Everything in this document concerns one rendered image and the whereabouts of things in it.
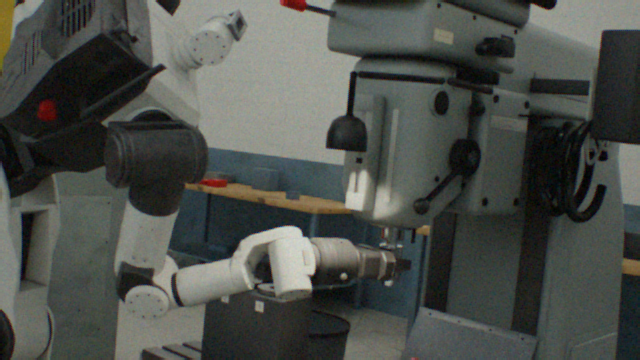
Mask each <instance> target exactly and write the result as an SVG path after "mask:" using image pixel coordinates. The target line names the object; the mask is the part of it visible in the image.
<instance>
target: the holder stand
mask: <svg viewBox="0 0 640 360"><path fill-rule="evenodd" d="M254 279H255V286H254V288H253V289H251V290H246V291H242V292H238V293H234V295H231V294H230V296H226V297H222V298H219V299H215V300H212V301H210V302H208V303H205V313H204V324H203V336H202V346H201V357H200V360H307V352H308V342H309V332H310V322H311V311H312V301H313V297H312V296H309V295H308V296H306V297H303V298H298V299H293V300H280V299H278V298H277V297H276V295H275V290H274V284H262V282H263V281H262V280H258V279H257V278H254Z"/></svg>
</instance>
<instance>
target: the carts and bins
mask: <svg viewBox="0 0 640 360"><path fill-rule="evenodd" d="M350 327H351V326H350V323H349V322H347V320H346V319H344V318H342V317H340V316H338V315H335V314H331V313H327V312H322V311H317V310H312V311H311V322H310V332H309V342H308V352H307V360H344V356H345V349H346V343H347V337H348V333H349V331H350Z"/></svg>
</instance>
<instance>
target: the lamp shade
mask: <svg viewBox="0 0 640 360"><path fill-rule="evenodd" d="M367 143H368V134H367V129H366V124H365V123H364V122H363V121H362V120H361V119H360V118H358V117H354V115H344V116H339V117H337V118H336V119H334V120H332V123H331V125H330V127H328V130H327V132H326V141H325V149H334V150H343V151H353V152H367Z"/></svg>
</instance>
